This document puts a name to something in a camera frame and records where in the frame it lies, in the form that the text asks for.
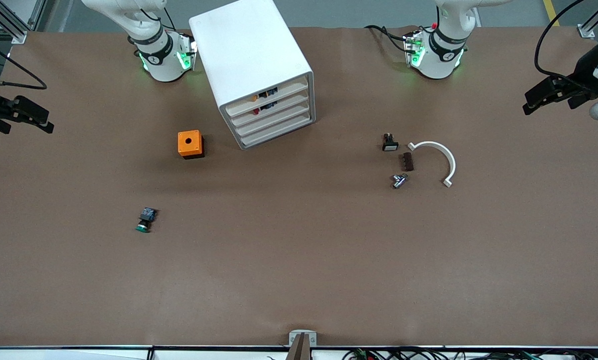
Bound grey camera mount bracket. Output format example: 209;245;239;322
285;330;318;360

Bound black base cable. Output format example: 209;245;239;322
364;24;411;53

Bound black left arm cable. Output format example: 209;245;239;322
535;0;587;91

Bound yellow push button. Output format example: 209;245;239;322
251;87;279;103

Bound green push button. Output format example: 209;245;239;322
135;207;158;234

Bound aluminium frame profile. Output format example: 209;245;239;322
576;0;598;40
0;0;30;45

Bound white drawer cabinet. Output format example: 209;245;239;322
189;0;316;151

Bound white curved plastic bracket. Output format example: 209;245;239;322
408;141;457;188

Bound tangled black cables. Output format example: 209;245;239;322
344;346;598;360

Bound white plastic drawer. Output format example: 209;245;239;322
230;91;310;127
239;114;314;149
235;102;311;137
225;75;310;118

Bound orange button box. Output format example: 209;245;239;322
177;130;205;160

